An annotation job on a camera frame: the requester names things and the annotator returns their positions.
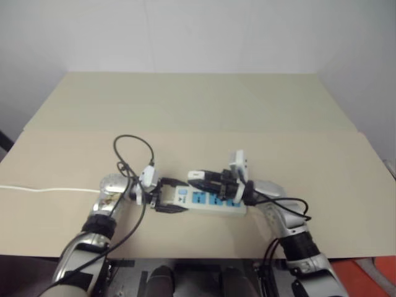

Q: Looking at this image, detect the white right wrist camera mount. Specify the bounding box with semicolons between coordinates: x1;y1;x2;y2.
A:
228;150;250;207

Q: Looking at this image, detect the dark rounded shape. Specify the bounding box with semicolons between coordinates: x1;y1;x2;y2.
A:
147;266;174;297

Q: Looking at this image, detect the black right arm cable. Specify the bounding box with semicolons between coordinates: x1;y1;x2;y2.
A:
246;182;312;224

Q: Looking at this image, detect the white power strip cord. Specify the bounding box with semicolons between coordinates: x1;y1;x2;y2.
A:
0;184;102;194

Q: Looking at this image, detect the white blue power strip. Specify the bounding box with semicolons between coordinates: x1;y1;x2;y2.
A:
163;184;248;217

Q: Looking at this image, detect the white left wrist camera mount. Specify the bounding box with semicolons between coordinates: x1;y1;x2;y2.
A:
135;165;160;205

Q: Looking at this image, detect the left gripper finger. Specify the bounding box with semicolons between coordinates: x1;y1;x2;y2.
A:
155;202;191;215
160;176;190;187

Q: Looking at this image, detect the orange object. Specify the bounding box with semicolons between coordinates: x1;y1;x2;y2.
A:
327;257;396;297

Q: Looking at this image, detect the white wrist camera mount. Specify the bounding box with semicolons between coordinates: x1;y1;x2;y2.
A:
135;165;160;205
228;150;250;207

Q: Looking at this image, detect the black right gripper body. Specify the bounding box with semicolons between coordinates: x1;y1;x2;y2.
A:
215;168;244;204

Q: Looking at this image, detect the white charger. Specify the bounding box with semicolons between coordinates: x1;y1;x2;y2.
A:
187;170;207;186

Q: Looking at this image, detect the dark object at edge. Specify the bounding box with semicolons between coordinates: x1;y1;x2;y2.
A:
0;129;14;153

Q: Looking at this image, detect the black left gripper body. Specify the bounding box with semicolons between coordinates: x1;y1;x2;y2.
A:
144;176;168;214

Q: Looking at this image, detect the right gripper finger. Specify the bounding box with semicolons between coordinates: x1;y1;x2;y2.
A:
197;169;224;181
189;182;223;195

